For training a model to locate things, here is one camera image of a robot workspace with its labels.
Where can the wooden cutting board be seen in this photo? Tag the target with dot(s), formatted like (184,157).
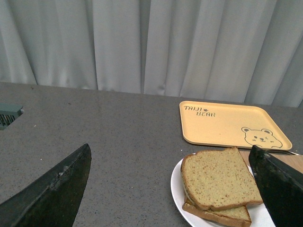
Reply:
(295,161)

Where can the grey green box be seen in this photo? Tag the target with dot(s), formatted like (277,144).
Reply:
(8,114)

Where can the metal cutting board handle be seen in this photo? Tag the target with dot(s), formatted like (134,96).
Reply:
(283,152)

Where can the yellow bear tray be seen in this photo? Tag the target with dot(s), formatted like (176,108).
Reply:
(227,125)

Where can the grey curtain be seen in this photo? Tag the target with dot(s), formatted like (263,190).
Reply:
(246,51)

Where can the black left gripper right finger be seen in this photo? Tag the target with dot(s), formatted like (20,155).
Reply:
(280,186)

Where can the bread slice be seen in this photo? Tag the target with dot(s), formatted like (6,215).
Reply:
(235,217)
(218,180)

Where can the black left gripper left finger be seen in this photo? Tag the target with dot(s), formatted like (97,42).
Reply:
(52,200)

